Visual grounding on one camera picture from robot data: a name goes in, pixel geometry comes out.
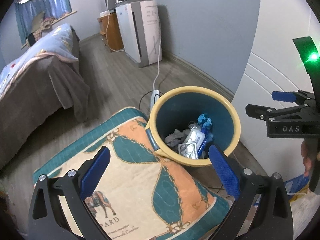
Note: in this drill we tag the printed teal and orange cushion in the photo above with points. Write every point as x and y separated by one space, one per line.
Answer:
137 180

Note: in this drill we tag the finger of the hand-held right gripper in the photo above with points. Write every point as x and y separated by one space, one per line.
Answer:
282 96
260 112

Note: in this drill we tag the silver foil packet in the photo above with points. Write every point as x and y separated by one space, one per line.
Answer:
190 151

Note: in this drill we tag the blue plastic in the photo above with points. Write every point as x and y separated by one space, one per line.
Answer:
205 121

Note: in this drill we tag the blue and yellow packet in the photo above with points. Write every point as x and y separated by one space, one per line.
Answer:
297 183

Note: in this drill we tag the white panelled door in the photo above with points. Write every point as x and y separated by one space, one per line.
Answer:
262 80

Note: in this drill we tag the blue printed quilt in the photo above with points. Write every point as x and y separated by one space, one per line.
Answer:
50 42

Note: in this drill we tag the grey bedspread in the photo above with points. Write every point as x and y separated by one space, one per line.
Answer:
30 105

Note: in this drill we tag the white power strip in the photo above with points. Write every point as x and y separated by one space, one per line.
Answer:
153 97

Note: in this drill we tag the blue wet wipes packet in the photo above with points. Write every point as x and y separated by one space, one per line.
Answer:
196 137

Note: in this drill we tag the olive pillow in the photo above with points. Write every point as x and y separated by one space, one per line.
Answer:
38 20

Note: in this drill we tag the teal bin with yellow rim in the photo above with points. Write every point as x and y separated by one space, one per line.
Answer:
175 110

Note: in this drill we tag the small white box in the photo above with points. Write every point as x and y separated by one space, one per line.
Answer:
104 14

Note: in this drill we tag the plaid cloth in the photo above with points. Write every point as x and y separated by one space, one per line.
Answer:
47 22

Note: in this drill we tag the black item on windowsill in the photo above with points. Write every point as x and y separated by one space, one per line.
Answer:
31 38

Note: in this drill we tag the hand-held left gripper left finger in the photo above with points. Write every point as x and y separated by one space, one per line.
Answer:
93 172

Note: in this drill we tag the blue curtain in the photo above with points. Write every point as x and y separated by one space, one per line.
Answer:
55 0

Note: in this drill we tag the white air purifier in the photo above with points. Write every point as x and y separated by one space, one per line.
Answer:
147 30

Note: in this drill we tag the wooden cabinet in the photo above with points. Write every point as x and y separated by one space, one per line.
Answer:
115 35

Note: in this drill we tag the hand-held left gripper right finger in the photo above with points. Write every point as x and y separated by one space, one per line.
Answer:
223 172

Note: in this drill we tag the white plastic bag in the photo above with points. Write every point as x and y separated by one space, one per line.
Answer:
175 136

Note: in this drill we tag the person's right hand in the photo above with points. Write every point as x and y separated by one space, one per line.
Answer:
307 157

